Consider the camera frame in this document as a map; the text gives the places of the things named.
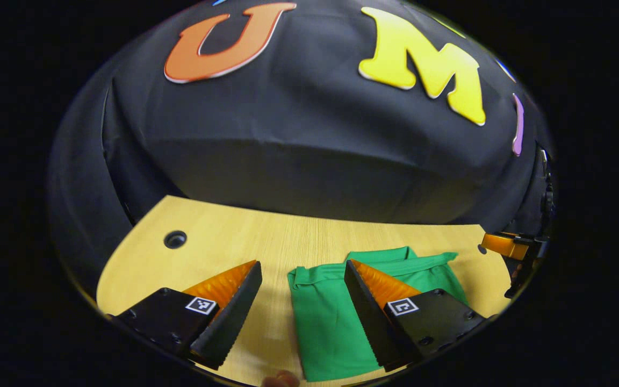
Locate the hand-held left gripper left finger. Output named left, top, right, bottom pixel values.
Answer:
left=107, top=260, right=263, bottom=371

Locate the green T-shirt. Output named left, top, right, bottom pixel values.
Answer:
left=287, top=246, right=470, bottom=383

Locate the black tripod stand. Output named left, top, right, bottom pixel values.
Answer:
left=539, top=149, right=556, bottom=218

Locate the black backdrop cloth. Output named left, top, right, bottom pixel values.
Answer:
left=46, top=0, right=556, bottom=304

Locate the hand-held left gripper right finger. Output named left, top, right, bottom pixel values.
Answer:
left=343, top=259, right=487, bottom=373

